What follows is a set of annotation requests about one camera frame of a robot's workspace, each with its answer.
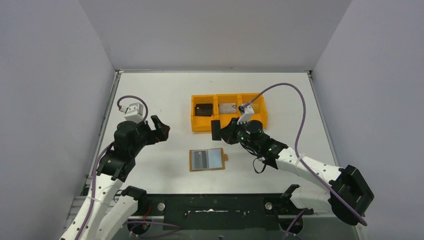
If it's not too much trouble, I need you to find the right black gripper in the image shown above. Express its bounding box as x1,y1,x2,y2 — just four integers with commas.
217,117,260,152

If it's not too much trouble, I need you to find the tan leather card holder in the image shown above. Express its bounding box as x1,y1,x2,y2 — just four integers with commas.
189,148,228,172

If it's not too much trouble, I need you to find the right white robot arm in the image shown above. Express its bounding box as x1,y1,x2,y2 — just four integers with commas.
211,117,375,226

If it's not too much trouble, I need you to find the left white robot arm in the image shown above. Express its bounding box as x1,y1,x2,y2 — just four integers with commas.
60,115,171,240

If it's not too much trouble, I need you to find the silver credit card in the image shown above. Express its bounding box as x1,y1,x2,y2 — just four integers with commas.
218,103,237,114

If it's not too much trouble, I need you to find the black credit card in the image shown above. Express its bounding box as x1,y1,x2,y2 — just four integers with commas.
194,103,214,117

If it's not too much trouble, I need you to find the orange three-compartment tray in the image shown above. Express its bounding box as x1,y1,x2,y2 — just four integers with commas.
190,93,258,133

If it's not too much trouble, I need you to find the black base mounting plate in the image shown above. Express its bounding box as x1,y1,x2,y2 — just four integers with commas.
129,193,304,234

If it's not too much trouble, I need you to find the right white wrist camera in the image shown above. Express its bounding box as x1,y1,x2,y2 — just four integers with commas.
237,105,255,125

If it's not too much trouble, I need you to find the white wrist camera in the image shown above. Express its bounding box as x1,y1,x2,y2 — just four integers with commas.
237,105,255,125
119,102,144,124

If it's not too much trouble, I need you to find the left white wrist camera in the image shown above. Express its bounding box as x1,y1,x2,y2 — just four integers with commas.
119,102,144,124

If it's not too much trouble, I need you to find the aluminium frame rail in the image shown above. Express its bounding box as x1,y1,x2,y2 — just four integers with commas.
60,70,123,240

